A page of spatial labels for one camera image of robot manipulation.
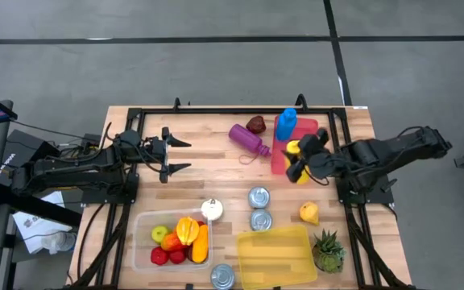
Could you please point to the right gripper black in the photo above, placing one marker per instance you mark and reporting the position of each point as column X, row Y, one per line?
column 322, row 165

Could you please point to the blue plastic bottle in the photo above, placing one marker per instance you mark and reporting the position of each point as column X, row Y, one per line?
column 286, row 127

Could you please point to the purple plastic bottle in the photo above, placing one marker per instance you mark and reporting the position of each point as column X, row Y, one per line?
column 246, row 139

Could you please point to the potted green succulent plant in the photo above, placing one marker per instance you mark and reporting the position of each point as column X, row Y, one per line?
column 328, row 253

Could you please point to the black case with lettering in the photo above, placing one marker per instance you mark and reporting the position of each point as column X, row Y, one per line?
column 22, row 145

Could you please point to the yellow toy starfruit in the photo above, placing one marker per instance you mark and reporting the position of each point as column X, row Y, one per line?
column 187, row 230

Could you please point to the black metal table frame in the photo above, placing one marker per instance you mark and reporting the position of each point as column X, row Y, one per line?
column 236, row 111

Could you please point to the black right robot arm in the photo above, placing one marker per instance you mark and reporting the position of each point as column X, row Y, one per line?
column 397, row 149

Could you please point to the red toy apple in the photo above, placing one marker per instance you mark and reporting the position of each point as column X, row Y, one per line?
column 177, row 257
column 159, row 256

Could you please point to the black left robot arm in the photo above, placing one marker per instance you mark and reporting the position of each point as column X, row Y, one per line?
column 75, row 169

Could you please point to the yellow plastic container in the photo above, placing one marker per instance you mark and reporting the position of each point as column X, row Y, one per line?
column 276, row 258

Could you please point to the orange toy pepper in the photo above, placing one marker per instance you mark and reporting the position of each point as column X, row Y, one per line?
column 169, row 243

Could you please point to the silver tin can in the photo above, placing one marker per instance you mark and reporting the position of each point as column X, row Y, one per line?
column 261, row 220
column 259, row 197

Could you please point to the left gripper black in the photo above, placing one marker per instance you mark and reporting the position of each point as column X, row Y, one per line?
column 155, row 149

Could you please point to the green labelled tin can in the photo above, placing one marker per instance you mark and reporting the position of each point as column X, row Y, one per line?
column 222, row 277

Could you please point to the clear plastic container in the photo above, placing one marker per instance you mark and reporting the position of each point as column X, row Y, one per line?
column 143, row 225

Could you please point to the yellow plastic bottle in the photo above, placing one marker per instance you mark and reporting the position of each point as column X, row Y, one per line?
column 292, row 147

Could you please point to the yellow lemon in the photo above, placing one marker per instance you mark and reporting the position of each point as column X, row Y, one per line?
column 309, row 212

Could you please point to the white paper sheets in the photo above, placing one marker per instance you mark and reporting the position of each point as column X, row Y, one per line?
column 34, row 225

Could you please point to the red plastic tray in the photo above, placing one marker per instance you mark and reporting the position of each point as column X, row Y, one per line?
column 280, row 161

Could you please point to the black stand frame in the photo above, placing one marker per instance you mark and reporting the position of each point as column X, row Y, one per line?
column 38, row 207

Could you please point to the green toy apple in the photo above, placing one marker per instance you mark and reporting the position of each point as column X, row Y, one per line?
column 160, row 234

